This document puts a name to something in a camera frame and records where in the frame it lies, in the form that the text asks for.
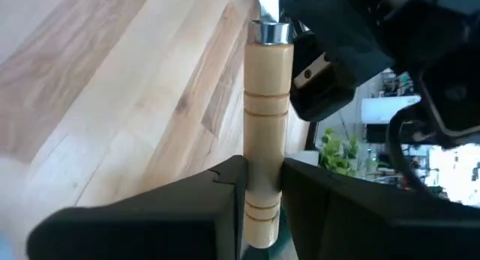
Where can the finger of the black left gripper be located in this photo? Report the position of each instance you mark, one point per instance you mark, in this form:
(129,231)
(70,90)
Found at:
(337,24)

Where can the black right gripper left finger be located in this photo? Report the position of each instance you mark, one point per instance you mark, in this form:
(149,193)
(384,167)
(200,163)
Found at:
(150,230)

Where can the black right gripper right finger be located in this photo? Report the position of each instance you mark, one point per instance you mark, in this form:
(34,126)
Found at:
(375,222)

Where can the green plant in white pot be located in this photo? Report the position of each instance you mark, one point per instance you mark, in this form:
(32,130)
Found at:
(337,155)

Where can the black table frame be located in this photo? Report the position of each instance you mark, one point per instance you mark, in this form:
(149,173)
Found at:
(311,136)

